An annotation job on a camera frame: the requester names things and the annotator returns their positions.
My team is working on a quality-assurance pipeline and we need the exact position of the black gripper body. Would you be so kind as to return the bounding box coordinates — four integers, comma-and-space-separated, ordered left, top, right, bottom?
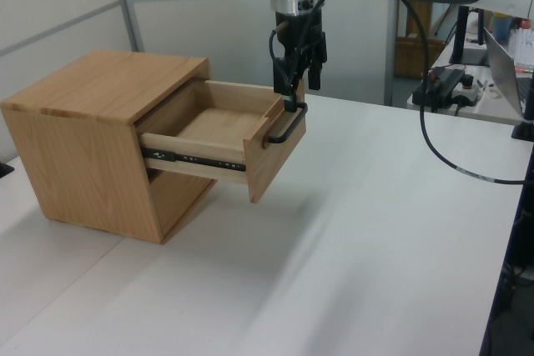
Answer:
272, 9, 326, 66

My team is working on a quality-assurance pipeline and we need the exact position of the black metal drawer handle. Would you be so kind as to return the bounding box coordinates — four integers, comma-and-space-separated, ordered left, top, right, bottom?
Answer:
266, 99, 310, 144

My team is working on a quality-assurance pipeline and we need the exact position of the grey partition post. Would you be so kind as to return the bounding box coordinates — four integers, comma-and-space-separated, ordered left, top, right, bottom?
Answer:
108, 0, 146, 55

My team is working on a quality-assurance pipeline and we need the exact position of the emergency stop button box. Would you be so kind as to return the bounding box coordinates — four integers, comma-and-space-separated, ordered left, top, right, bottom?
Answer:
452, 73, 481, 109

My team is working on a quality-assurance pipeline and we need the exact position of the black drawer slide rail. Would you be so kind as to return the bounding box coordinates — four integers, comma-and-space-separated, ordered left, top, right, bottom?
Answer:
144, 146, 247, 173

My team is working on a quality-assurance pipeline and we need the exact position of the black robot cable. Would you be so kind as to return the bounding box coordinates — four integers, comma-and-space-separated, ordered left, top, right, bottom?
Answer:
269, 0, 527, 185

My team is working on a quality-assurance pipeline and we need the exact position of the silver laptop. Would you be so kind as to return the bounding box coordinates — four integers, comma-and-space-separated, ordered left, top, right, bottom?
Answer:
483, 28, 534, 118

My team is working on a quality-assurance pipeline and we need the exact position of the wooden drawer cabinet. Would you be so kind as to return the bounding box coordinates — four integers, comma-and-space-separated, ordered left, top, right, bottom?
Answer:
0, 49, 217, 247

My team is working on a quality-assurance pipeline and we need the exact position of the black monitor stand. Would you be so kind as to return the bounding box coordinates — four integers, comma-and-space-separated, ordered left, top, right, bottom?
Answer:
448, 4, 491, 68

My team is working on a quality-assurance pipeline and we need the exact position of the black power box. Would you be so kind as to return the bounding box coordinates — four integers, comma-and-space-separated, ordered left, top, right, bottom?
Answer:
411, 67, 466, 108

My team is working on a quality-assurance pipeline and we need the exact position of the colourful cup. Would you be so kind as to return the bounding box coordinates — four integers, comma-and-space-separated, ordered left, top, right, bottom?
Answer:
491, 13, 512, 45

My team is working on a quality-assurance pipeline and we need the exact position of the wooden crate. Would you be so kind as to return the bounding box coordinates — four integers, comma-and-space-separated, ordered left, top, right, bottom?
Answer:
394, 33, 446, 80

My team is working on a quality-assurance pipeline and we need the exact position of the wooden drawer with handle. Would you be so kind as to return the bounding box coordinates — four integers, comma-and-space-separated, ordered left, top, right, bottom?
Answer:
139, 78, 309, 204

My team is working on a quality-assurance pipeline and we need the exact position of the grey side desk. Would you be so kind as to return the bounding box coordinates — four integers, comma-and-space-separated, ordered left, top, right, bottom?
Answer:
406, 53, 534, 127

